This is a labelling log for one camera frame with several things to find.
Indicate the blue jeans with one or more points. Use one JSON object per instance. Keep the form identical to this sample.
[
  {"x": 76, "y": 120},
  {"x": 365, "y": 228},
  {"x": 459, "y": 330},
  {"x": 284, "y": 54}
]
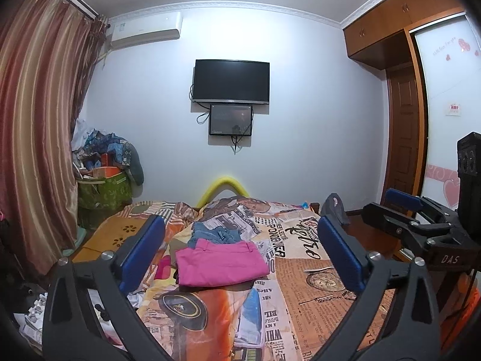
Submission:
[{"x": 210, "y": 233}]

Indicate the white wardrobe sliding door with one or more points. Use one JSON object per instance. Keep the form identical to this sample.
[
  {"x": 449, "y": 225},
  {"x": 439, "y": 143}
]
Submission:
[{"x": 439, "y": 139}]

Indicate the orange cloth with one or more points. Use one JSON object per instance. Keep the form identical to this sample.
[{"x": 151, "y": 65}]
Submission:
[{"x": 468, "y": 308}]

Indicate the wooden bed frame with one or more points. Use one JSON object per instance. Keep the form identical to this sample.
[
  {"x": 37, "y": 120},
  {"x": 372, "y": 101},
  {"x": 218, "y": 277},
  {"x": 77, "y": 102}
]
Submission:
[{"x": 315, "y": 207}]

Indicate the wooden stool with paw cutouts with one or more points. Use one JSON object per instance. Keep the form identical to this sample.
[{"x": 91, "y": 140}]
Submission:
[{"x": 112, "y": 235}]

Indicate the wooden overhead cabinet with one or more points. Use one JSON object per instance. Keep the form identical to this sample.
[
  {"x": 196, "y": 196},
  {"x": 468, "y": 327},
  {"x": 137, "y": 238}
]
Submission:
[{"x": 387, "y": 30}]

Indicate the black wall television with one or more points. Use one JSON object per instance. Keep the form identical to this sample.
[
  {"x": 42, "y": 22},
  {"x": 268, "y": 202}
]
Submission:
[{"x": 231, "y": 81}]

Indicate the wooden door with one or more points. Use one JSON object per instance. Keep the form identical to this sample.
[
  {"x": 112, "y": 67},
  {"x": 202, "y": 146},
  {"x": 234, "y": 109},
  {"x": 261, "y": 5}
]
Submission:
[{"x": 404, "y": 139}]

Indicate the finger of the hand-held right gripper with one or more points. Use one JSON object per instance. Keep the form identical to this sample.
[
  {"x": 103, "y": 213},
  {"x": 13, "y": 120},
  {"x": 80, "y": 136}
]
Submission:
[
  {"x": 404, "y": 199},
  {"x": 390, "y": 222}
]

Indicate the white wall label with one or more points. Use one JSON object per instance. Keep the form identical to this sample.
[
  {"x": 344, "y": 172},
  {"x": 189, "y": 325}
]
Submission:
[{"x": 454, "y": 109}]

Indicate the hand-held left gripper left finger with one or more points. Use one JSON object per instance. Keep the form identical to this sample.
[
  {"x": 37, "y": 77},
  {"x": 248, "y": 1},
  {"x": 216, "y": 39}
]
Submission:
[{"x": 144, "y": 252}]

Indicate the striped brown curtain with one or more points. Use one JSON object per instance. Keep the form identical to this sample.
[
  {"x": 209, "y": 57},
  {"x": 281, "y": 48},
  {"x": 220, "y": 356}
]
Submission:
[{"x": 37, "y": 139}]

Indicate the pink pants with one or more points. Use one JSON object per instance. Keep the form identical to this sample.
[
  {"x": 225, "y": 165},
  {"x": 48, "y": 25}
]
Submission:
[{"x": 221, "y": 263}]

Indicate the yellow foam tube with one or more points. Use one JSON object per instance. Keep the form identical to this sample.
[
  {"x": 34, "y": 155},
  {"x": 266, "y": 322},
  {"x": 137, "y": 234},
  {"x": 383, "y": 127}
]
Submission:
[{"x": 221, "y": 182}]

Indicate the white air conditioner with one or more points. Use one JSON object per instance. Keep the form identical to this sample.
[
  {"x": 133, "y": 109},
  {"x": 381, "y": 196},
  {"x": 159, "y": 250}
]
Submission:
[{"x": 146, "y": 30}]

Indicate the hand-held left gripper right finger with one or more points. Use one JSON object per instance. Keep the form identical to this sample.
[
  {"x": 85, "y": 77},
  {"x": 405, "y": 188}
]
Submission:
[{"x": 338, "y": 255}]

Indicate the small black monitor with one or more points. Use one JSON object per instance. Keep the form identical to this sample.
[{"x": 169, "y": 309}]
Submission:
[{"x": 230, "y": 119}]

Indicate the white crumpled cloth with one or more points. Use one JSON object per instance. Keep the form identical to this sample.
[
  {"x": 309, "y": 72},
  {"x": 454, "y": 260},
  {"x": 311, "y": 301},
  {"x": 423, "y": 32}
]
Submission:
[{"x": 135, "y": 299}]

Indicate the white crumpled paper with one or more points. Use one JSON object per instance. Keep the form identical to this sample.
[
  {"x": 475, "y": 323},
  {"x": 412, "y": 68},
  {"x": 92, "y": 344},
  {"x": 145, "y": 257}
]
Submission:
[{"x": 34, "y": 316}]

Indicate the printed blanket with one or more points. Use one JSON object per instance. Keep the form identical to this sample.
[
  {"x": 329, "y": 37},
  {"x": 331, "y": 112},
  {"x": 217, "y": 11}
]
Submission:
[{"x": 300, "y": 270}]

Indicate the orange box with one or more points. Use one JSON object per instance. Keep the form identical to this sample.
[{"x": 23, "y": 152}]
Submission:
[{"x": 107, "y": 172}]

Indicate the green fabric bag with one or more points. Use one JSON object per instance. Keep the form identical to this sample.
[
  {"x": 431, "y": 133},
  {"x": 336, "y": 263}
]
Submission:
[{"x": 105, "y": 193}]

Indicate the pile of clothes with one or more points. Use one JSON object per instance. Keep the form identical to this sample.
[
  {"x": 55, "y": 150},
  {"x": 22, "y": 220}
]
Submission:
[{"x": 109, "y": 146}]

